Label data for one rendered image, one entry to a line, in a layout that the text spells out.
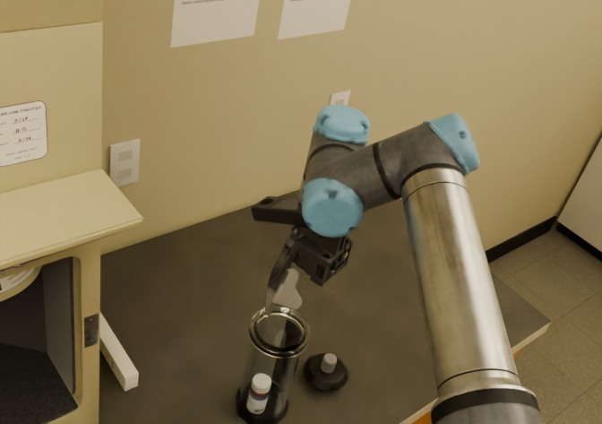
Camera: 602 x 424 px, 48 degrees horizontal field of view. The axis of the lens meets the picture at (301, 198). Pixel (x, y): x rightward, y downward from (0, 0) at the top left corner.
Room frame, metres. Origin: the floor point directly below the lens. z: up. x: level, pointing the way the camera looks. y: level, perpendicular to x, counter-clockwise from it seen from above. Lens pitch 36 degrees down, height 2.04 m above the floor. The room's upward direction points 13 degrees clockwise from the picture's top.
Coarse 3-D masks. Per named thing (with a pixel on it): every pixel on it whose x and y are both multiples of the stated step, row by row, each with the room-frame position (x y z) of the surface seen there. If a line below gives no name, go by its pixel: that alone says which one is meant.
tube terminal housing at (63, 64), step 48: (0, 48) 0.61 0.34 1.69; (48, 48) 0.64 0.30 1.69; (96, 48) 0.68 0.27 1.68; (0, 96) 0.60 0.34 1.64; (48, 96) 0.64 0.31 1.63; (96, 96) 0.68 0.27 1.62; (48, 144) 0.64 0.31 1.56; (96, 144) 0.68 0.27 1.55; (0, 192) 0.60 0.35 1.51; (96, 240) 0.69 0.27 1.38; (96, 288) 0.69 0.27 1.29; (96, 384) 0.69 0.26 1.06
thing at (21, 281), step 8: (24, 272) 0.64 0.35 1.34; (32, 272) 0.65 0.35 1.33; (0, 280) 0.61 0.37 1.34; (8, 280) 0.62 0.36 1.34; (16, 280) 0.63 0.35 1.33; (24, 280) 0.63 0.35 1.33; (32, 280) 0.65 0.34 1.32; (0, 288) 0.60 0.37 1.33; (8, 288) 0.61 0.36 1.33; (16, 288) 0.62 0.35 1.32; (24, 288) 0.63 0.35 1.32; (0, 296) 0.60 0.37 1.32; (8, 296) 0.61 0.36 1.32
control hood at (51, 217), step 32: (32, 192) 0.61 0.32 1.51; (64, 192) 0.62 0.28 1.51; (96, 192) 0.64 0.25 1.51; (0, 224) 0.54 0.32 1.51; (32, 224) 0.56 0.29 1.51; (64, 224) 0.57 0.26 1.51; (96, 224) 0.58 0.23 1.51; (128, 224) 0.60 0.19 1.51; (0, 256) 0.50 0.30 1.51; (32, 256) 0.51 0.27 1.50
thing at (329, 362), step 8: (312, 360) 0.91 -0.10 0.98; (320, 360) 0.92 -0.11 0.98; (328, 360) 0.90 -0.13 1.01; (336, 360) 0.90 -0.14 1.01; (304, 368) 0.90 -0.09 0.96; (312, 368) 0.89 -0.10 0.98; (320, 368) 0.90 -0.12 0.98; (328, 368) 0.89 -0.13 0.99; (336, 368) 0.91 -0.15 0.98; (344, 368) 0.91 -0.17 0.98; (312, 376) 0.88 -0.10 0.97; (320, 376) 0.88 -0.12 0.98; (328, 376) 0.88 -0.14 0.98; (336, 376) 0.89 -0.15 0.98; (344, 376) 0.90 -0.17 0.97; (312, 384) 0.87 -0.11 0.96; (320, 384) 0.87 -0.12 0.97; (328, 384) 0.87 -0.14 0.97; (336, 384) 0.87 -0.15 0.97; (344, 384) 0.88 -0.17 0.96
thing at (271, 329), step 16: (256, 320) 0.81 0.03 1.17; (272, 320) 0.84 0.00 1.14; (288, 320) 0.84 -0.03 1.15; (304, 320) 0.84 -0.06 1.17; (256, 336) 0.77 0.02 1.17; (272, 336) 0.85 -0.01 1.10; (288, 336) 0.84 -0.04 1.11; (304, 336) 0.80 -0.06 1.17; (256, 352) 0.77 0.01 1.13; (288, 352) 0.76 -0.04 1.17; (256, 368) 0.77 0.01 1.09; (272, 368) 0.76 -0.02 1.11; (288, 368) 0.77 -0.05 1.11; (256, 384) 0.76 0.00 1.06; (272, 384) 0.76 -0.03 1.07; (288, 384) 0.78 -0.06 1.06; (240, 400) 0.78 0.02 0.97; (256, 400) 0.76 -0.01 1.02; (272, 400) 0.76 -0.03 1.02; (256, 416) 0.76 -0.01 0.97; (272, 416) 0.77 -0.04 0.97
